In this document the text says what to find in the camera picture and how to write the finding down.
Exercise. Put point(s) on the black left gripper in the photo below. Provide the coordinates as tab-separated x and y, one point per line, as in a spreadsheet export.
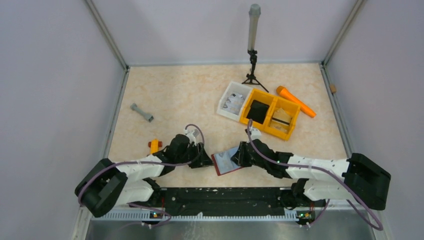
199	156

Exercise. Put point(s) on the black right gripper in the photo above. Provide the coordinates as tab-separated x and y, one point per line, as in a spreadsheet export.
245	155

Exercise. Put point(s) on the red card holder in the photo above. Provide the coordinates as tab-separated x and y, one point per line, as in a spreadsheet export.
227	162

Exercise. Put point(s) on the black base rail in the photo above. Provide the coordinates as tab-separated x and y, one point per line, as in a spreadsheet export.
229	201

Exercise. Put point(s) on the small tan wall object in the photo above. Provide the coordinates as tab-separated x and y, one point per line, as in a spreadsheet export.
332	88

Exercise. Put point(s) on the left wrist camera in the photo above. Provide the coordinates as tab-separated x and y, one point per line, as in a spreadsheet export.
192	135

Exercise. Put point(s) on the cards in white bin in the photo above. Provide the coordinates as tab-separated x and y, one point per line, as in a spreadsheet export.
233	103

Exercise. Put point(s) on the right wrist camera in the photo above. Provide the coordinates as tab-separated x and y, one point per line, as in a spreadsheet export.
253	134

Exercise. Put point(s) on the grey tube on tripod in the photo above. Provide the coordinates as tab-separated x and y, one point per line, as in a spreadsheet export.
254	15

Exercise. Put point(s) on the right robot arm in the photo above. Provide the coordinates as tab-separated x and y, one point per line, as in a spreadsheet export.
356	178

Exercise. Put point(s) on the tan cards in bin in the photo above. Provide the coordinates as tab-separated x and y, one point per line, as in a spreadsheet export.
280	120

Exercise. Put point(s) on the black mini tripod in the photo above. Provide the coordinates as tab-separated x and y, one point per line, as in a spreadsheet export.
251	79

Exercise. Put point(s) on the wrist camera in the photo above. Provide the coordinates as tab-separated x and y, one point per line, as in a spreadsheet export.
192	135
253	134

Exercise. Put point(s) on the black block in bin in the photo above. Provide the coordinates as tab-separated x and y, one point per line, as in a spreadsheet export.
258	111

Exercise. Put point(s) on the small orange toy piece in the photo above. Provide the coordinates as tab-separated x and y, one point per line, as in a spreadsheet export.
154	146

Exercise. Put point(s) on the orange plastic carrot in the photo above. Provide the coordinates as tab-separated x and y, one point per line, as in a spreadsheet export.
286	94

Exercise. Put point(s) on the grey credit card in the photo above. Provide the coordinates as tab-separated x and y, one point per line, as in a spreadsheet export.
228	160

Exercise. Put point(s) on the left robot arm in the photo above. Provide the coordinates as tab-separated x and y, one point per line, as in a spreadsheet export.
110	184

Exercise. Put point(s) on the white plastic bin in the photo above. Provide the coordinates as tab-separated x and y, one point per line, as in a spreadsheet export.
233	87

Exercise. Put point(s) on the grey plastic connector piece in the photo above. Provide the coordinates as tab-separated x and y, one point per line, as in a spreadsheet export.
147	116

